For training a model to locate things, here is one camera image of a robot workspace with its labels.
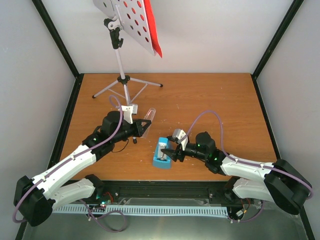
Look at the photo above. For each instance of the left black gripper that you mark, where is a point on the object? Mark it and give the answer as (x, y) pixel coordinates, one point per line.
(140, 130)

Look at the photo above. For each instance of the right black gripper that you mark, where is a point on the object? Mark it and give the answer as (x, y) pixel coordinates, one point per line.
(174, 154)

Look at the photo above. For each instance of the blue metronome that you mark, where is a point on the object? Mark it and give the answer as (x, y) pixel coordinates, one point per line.
(160, 159)

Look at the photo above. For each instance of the clear plastic metronome cover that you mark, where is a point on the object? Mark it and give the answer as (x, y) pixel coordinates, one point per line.
(149, 116)

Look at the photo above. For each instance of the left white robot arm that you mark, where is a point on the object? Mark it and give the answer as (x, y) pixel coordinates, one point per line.
(37, 197)

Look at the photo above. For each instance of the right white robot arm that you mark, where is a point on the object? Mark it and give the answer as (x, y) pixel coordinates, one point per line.
(277, 182)

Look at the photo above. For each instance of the red cloth on stand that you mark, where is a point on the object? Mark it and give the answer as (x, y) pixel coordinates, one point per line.
(152, 27)

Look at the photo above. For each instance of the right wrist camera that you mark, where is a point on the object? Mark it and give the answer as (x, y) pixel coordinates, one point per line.
(180, 136)

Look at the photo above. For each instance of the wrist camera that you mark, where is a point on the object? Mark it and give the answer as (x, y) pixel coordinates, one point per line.
(180, 136)
(130, 111)

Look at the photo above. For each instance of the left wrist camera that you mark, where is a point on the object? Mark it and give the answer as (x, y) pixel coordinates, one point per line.
(130, 111)

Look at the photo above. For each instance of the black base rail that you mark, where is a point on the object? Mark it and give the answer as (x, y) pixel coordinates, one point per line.
(213, 191)

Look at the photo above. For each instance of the light blue slotted cable duct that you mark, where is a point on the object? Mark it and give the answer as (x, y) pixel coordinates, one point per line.
(162, 211)

